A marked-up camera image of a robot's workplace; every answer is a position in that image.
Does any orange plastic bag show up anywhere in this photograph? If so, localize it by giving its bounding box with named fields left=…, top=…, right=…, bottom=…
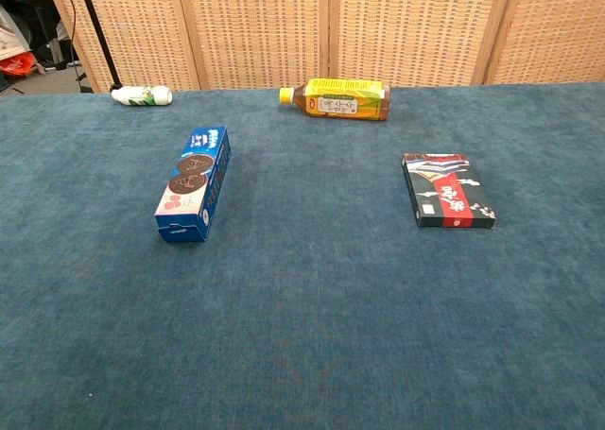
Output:
left=0, top=51, right=38, bottom=77

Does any blue table cloth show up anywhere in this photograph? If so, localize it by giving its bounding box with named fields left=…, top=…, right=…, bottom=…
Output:
left=0, top=82, right=605, bottom=430

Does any blue cookie box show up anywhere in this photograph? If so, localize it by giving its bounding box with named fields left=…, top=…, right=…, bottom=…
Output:
left=154, top=126, right=233, bottom=244

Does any yellow label tea bottle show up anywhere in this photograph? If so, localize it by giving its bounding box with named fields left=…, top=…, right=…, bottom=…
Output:
left=278, top=77, right=391, bottom=122

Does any black red snack box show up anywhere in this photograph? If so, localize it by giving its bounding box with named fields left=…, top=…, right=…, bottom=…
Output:
left=402, top=152, right=497, bottom=229

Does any wicker folding screen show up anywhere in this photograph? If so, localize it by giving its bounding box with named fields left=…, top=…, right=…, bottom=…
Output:
left=42, top=0, right=605, bottom=94

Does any small white drink bottle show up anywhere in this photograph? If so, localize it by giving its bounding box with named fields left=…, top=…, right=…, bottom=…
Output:
left=111, top=85, right=173, bottom=107

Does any black tripod stand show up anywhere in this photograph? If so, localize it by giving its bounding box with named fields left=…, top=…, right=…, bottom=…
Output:
left=75, top=0, right=123, bottom=94

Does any black office chair base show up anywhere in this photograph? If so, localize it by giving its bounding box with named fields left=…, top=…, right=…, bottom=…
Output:
left=13, top=0, right=81, bottom=72

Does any black floor cable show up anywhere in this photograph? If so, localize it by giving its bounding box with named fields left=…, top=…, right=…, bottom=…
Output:
left=62, top=0, right=82, bottom=70

